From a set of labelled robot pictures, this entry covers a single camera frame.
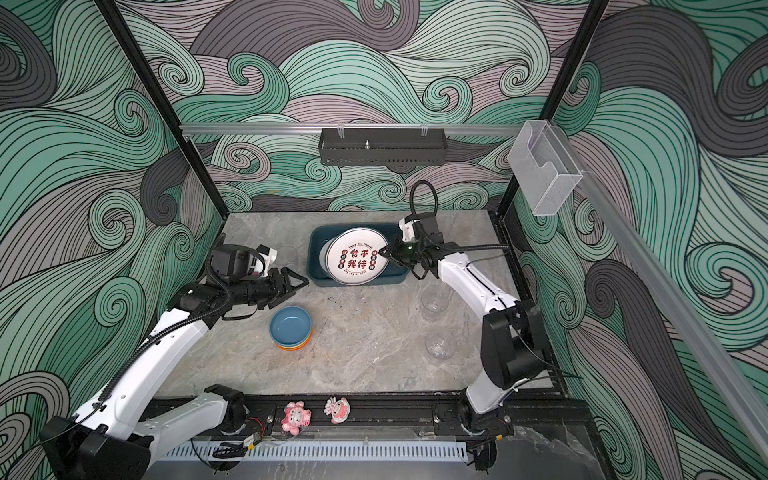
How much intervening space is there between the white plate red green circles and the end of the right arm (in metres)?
0.06

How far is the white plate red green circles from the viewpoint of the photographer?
824 millimetres

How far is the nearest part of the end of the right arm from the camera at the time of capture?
633 millimetres
